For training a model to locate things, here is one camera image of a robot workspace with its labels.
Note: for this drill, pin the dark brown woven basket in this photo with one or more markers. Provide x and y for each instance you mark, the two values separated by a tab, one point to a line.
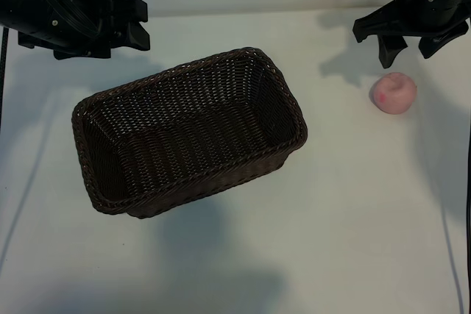
184	126

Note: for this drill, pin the pink peach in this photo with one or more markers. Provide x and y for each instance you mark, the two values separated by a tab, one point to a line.
392	95

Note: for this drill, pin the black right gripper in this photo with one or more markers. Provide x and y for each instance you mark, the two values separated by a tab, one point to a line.
423	16

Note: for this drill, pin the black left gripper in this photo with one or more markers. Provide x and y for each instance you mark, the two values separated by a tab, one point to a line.
114	12

